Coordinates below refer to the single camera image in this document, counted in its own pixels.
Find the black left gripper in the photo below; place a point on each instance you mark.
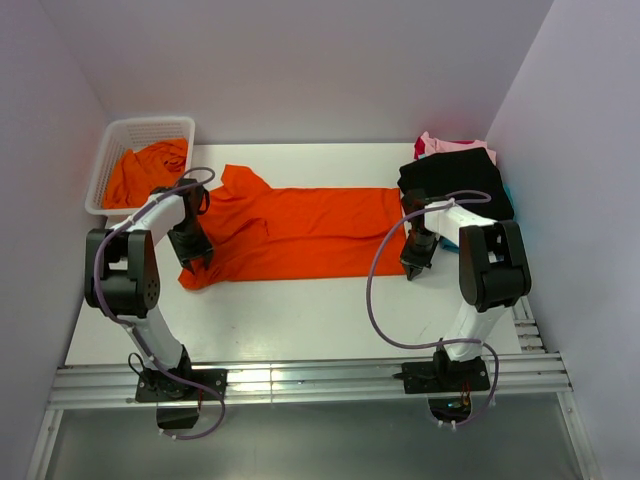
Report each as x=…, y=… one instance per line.
x=185, y=254

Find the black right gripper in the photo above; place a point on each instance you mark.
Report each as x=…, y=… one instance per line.
x=417, y=263

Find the orange t-shirt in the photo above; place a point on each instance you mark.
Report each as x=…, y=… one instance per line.
x=261, y=233
x=137, y=174

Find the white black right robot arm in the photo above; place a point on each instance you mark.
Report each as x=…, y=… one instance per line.
x=493, y=274

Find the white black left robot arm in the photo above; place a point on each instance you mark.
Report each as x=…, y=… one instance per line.
x=122, y=281

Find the teal folded t-shirt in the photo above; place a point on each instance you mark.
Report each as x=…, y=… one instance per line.
x=447, y=245

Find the orange t-shirt in basket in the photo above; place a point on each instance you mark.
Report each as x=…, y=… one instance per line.
x=137, y=174

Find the black folded t-shirt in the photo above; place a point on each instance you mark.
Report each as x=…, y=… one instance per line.
x=444, y=173

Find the pink folded t-shirt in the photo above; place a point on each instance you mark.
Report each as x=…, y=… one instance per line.
x=426, y=145

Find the white plastic laundry basket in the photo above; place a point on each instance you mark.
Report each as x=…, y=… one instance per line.
x=134, y=134

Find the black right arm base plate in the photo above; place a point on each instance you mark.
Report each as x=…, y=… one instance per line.
x=431, y=377

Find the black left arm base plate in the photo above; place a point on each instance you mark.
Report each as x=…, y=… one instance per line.
x=153, y=386

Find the aluminium table frame rail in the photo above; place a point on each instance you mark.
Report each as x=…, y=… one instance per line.
x=290, y=342

